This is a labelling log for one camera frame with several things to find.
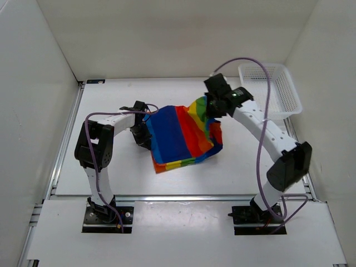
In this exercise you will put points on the dark label sticker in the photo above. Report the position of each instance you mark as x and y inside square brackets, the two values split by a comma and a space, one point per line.
[96, 81]

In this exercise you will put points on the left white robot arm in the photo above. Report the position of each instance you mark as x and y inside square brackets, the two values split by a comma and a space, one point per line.
[94, 151]

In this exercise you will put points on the white plastic mesh basket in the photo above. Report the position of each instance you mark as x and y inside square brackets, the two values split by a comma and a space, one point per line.
[284, 100]

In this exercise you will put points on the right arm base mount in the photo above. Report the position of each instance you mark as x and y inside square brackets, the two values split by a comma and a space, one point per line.
[247, 221]

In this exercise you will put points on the rainbow striped shorts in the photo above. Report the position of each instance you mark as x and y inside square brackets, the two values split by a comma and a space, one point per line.
[183, 136]

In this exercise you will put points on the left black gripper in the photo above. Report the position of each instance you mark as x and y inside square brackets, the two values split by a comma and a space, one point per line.
[144, 141]

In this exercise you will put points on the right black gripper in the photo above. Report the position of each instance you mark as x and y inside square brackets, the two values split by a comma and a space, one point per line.
[214, 115]

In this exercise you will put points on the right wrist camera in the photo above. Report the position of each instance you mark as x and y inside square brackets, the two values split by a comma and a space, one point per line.
[218, 75]

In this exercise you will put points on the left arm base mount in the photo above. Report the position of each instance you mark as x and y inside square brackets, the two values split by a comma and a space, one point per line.
[99, 220]

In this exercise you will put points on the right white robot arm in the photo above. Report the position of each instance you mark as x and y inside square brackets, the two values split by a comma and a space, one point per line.
[291, 159]

